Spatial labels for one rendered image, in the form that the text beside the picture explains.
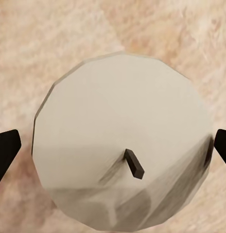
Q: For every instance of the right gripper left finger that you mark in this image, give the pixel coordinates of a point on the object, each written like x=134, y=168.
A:
x=10, y=144

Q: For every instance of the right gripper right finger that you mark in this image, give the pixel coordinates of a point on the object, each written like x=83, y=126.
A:
x=220, y=143

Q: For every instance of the pillar candle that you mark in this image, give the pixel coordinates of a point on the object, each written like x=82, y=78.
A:
x=122, y=142

